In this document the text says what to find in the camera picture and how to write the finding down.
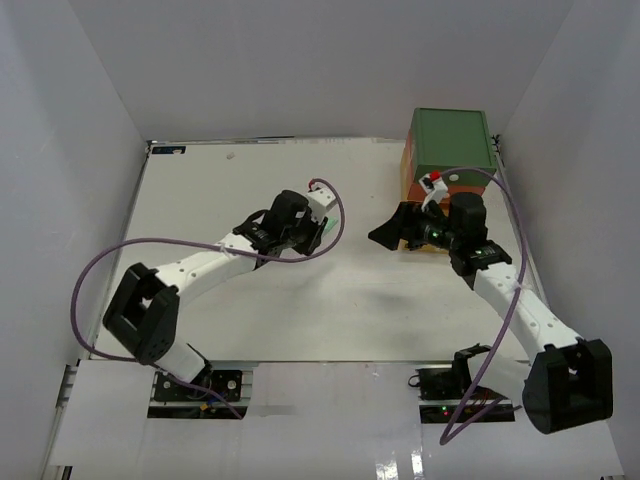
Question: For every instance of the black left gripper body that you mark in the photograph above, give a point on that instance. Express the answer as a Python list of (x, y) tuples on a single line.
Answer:
[(304, 237)]

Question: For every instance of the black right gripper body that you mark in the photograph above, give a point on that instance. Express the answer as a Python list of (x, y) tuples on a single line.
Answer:
[(435, 231)]

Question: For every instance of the yellow drawer box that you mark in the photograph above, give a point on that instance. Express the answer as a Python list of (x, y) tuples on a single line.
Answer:
[(411, 191)]

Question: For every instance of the green cap highlighter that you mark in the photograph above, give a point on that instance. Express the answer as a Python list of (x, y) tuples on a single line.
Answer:
[(331, 223)]

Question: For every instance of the green drawer box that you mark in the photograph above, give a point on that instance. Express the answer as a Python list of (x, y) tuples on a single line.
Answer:
[(455, 137)]

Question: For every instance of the orange drawer box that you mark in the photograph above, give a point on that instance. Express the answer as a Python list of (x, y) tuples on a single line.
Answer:
[(414, 165)]

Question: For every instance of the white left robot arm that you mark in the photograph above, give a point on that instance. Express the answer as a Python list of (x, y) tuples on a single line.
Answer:
[(143, 312)]

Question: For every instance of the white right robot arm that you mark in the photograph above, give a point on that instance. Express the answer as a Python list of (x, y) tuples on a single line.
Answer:
[(568, 380)]

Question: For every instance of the blue label sticker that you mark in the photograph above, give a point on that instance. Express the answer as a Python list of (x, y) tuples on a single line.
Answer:
[(168, 150)]

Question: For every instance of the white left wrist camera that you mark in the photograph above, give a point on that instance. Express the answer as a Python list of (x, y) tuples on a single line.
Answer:
[(321, 201)]

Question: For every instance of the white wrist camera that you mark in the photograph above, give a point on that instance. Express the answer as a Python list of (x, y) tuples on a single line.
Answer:
[(434, 187), (321, 201)]

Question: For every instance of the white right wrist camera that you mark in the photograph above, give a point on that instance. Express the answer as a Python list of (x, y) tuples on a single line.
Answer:
[(434, 187)]

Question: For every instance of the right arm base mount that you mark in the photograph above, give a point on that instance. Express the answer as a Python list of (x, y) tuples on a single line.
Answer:
[(440, 394)]

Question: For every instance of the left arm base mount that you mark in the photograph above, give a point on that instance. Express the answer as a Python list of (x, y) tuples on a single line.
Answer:
[(170, 400)]

